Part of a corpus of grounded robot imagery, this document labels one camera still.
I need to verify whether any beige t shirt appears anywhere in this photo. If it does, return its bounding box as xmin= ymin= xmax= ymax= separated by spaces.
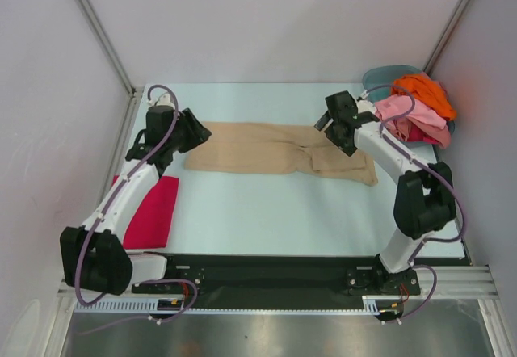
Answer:
xmin=184 ymin=122 xmax=378 ymax=187

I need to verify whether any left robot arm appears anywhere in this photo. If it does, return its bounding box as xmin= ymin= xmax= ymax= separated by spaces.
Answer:
xmin=60 ymin=105 xmax=212 ymax=296

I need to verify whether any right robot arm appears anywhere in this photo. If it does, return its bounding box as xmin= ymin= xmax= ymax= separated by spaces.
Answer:
xmin=314 ymin=90 xmax=461 ymax=293

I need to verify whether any teal plastic basket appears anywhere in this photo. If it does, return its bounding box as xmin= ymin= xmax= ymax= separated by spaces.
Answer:
xmin=363 ymin=65 xmax=453 ymax=149

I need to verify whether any magenta t shirt in basket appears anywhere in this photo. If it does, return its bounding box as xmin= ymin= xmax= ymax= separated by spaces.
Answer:
xmin=407 ymin=125 xmax=428 ymax=142

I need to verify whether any orange t shirt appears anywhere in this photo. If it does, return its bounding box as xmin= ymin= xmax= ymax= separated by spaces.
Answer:
xmin=390 ymin=73 xmax=457 ymax=121

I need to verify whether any pink t shirt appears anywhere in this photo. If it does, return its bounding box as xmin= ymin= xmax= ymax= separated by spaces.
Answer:
xmin=373 ymin=94 xmax=452 ymax=148

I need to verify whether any folded magenta t shirt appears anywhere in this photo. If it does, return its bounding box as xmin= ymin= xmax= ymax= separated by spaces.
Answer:
xmin=123 ymin=176 xmax=180 ymax=250

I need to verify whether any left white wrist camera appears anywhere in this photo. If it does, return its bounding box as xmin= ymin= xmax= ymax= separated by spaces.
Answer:
xmin=148 ymin=93 xmax=174 ymax=107

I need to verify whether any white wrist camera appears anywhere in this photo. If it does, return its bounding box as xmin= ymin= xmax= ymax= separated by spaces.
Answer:
xmin=356 ymin=95 xmax=376 ymax=114
xmin=148 ymin=93 xmax=174 ymax=107

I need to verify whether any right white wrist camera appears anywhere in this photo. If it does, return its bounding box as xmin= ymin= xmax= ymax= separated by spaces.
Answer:
xmin=356 ymin=95 xmax=376 ymax=114

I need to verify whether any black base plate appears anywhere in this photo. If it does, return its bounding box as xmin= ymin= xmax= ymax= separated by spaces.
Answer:
xmin=131 ymin=252 xmax=473 ymax=310

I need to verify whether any left aluminium frame post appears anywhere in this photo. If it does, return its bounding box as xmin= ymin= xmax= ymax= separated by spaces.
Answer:
xmin=75 ymin=0 xmax=135 ymax=96

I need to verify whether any aluminium frame post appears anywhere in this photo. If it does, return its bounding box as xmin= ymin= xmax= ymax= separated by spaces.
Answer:
xmin=75 ymin=0 xmax=135 ymax=96
xmin=422 ymin=0 xmax=474 ymax=75

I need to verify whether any right aluminium frame post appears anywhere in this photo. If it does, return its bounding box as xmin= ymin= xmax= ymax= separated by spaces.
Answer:
xmin=422 ymin=0 xmax=474 ymax=75

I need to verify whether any white slotted cable duct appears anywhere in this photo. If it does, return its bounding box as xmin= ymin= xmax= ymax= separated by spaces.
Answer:
xmin=74 ymin=297 xmax=401 ymax=316

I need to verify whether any aluminium front rail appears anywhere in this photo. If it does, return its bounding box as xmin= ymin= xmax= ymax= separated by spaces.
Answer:
xmin=57 ymin=266 xmax=498 ymax=300

